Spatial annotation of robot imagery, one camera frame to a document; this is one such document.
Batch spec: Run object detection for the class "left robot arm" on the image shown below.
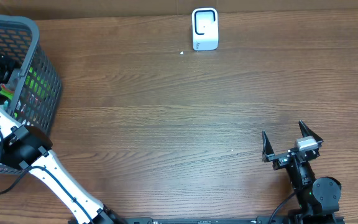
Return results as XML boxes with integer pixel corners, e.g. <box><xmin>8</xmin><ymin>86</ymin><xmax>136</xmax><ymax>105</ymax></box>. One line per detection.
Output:
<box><xmin>0</xmin><ymin>61</ymin><xmax>125</xmax><ymax>223</ymax></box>

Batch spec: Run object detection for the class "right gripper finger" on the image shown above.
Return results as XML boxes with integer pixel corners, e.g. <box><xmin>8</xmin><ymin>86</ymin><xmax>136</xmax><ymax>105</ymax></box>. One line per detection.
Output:
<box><xmin>298</xmin><ymin>120</ymin><xmax>323</xmax><ymax>144</ymax></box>
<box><xmin>262</xmin><ymin>131</ymin><xmax>275</xmax><ymax>162</ymax></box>

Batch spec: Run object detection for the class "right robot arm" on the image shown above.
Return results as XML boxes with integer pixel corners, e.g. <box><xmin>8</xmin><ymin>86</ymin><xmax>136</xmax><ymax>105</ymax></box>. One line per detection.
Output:
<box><xmin>257</xmin><ymin>120</ymin><xmax>344</xmax><ymax>224</ymax></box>

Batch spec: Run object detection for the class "green snack packet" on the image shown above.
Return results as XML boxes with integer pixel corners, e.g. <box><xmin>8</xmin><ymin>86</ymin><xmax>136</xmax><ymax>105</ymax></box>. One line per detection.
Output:
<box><xmin>0</xmin><ymin>67</ymin><xmax>54</xmax><ymax>119</ymax></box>

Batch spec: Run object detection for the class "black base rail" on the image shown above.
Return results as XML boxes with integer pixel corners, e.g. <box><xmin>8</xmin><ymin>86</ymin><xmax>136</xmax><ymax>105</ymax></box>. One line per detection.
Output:
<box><xmin>68</xmin><ymin>216</ymin><xmax>345</xmax><ymax>224</ymax></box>

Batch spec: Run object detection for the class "grey plastic mesh basket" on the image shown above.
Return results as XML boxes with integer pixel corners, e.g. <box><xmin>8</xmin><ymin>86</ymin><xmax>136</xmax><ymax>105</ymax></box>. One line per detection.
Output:
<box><xmin>0</xmin><ymin>15</ymin><xmax>63</xmax><ymax>174</ymax></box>

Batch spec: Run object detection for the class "white barcode scanner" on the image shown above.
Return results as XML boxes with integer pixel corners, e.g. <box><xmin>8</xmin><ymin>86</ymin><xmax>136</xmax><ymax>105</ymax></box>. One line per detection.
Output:
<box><xmin>191</xmin><ymin>7</ymin><xmax>219</xmax><ymax>51</ymax></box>

